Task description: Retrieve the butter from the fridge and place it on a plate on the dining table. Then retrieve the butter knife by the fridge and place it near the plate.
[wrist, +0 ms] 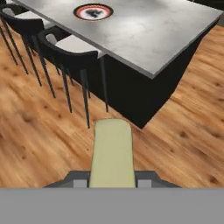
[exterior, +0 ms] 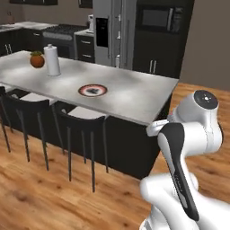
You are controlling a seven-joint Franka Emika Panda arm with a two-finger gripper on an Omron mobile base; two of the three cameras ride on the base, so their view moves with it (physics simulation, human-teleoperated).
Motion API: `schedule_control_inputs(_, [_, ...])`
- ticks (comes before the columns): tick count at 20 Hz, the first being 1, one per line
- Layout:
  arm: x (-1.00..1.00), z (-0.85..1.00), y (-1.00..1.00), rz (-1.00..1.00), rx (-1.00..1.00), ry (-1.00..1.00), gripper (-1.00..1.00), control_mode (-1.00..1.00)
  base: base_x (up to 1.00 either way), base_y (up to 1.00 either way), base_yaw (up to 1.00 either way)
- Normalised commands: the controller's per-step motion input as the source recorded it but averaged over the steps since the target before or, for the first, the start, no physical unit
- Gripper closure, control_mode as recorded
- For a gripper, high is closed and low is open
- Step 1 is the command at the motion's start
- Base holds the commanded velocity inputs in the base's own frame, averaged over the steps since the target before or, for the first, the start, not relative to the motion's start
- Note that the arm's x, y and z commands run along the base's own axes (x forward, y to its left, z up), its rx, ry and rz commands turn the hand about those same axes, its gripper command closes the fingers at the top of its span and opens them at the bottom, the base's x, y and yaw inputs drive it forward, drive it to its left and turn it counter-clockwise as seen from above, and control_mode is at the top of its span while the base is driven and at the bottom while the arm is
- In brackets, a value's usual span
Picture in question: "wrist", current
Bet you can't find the black dining island with grey top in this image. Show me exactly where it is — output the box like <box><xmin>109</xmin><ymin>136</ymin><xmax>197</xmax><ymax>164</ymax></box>
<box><xmin>11</xmin><ymin>0</ymin><xmax>224</xmax><ymax>130</ymax></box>

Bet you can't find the black stool with white seat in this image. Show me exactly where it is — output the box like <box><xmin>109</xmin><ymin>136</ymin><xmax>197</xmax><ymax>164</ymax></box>
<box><xmin>37</xmin><ymin>27</ymin><xmax>109</xmax><ymax>130</ymax></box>
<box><xmin>0</xmin><ymin>3</ymin><xmax>57</xmax><ymax>99</ymax></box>

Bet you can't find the pale yellow butter stick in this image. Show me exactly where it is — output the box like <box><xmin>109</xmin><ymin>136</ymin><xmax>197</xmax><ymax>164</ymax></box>
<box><xmin>87</xmin><ymin>118</ymin><xmax>137</xmax><ymax>189</ymax></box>

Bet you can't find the red white black plate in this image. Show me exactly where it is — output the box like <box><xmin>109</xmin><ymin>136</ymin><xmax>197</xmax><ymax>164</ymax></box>
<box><xmin>73</xmin><ymin>3</ymin><xmax>115</xmax><ymax>21</ymax></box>

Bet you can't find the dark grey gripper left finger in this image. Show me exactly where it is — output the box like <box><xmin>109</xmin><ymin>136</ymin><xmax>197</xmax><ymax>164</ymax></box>
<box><xmin>44</xmin><ymin>171</ymin><xmax>91</xmax><ymax>189</ymax></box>

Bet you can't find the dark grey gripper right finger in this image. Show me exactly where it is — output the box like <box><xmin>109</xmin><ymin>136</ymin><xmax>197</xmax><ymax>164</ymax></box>
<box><xmin>134</xmin><ymin>171</ymin><xmax>180</xmax><ymax>189</ymax></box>

